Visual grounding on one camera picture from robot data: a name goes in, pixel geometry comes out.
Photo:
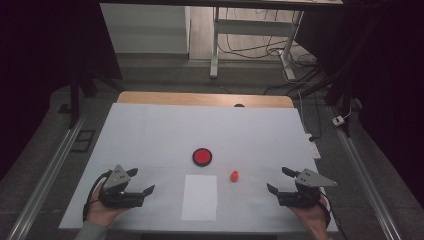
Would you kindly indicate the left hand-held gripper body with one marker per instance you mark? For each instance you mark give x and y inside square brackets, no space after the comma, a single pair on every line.
[116,180]

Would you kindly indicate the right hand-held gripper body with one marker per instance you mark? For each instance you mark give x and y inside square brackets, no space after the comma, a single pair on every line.
[310,178]

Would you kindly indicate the orange stamp cap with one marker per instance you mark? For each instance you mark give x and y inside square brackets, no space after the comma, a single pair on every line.
[234,179]

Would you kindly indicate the small orange stamp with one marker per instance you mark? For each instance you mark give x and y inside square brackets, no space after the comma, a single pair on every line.
[234,173]

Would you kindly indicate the white paper sheet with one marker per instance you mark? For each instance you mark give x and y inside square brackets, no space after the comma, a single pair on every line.
[199,200]

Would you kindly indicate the round black red ink pad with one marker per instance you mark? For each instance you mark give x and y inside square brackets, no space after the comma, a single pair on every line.
[202,157]

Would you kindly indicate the person's left hand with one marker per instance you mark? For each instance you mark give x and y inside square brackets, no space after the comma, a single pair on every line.
[100,215]

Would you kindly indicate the person's right hand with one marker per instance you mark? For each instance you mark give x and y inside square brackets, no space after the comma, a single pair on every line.
[313,221]

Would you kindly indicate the white power strip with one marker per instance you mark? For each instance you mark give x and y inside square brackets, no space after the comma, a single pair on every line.
[314,148]

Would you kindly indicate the white table cover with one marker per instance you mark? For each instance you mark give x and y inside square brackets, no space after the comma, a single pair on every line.
[160,133]

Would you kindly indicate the white plug adapter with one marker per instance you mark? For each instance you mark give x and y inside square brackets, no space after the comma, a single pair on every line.
[338,121]

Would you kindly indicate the black table grommet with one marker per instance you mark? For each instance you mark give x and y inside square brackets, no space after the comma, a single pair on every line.
[239,105]

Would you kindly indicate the black metal stand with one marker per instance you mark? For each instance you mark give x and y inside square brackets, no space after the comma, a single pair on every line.
[74,100]
[345,100]

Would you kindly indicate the dark curtain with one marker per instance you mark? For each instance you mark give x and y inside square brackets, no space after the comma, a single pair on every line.
[393,83]
[33,66]

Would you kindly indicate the black floor frame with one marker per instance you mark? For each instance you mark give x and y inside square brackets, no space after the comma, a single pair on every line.
[83,141]

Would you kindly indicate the metal floor rail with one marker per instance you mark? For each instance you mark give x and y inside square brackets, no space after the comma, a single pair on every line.
[46,176]
[366,180]

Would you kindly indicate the white desk frame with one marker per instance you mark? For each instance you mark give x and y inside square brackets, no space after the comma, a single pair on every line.
[253,27]

